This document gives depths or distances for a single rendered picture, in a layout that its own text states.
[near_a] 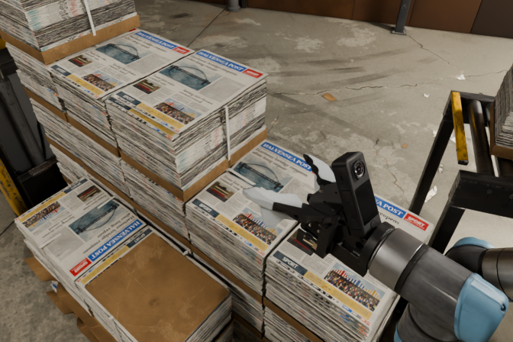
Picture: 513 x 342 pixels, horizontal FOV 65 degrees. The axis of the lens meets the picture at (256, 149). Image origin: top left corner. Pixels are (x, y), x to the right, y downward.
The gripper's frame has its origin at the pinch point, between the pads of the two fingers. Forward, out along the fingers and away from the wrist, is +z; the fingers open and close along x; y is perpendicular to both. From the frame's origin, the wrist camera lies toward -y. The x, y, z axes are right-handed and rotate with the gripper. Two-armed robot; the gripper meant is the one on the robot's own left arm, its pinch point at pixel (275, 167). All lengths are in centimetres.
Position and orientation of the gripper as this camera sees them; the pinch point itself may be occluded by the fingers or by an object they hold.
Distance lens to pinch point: 64.6
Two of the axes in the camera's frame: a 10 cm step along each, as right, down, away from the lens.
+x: 6.9, -3.5, 6.3
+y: -0.9, 8.2, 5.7
